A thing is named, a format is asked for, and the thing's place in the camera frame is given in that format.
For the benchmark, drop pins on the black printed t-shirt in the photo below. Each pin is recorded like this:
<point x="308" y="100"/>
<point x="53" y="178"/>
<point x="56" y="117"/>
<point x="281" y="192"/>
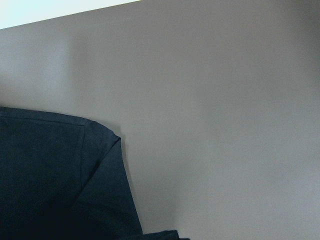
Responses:
<point x="62" y="177"/>

